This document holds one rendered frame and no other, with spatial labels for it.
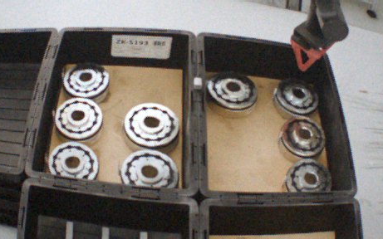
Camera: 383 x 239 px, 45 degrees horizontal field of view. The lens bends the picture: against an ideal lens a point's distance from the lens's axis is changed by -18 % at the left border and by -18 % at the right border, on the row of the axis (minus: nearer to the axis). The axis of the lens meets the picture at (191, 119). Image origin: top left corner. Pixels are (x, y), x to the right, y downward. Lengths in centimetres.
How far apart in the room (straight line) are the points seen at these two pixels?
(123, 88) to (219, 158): 25
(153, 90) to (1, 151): 38
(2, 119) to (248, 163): 52
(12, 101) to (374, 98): 100
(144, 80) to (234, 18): 50
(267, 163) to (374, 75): 65
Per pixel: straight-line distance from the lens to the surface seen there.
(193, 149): 91
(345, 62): 157
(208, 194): 86
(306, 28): 102
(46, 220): 94
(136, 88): 113
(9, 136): 106
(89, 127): 102
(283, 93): 114
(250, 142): 107
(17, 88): 115
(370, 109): 146
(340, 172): 101
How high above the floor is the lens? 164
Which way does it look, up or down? 48 degrees down
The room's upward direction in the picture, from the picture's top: 10 degrees clockwise
